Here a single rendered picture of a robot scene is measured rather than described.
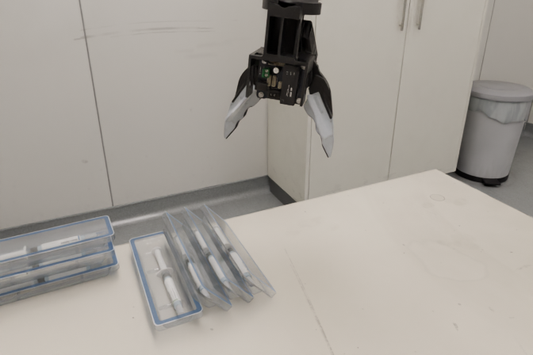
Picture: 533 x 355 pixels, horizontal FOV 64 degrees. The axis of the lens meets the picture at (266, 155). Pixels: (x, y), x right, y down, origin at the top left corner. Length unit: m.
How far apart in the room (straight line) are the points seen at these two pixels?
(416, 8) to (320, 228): 1.54
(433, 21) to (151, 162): 1.48
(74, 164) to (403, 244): 1.65
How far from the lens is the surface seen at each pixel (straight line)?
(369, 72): 1.99
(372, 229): 0.71
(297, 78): 0.50
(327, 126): 0.57
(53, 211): 2.18
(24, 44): 1.95
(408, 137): 2.27
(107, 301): 0.59
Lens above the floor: 1.12
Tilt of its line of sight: 23 degrees down
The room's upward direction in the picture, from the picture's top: straight up
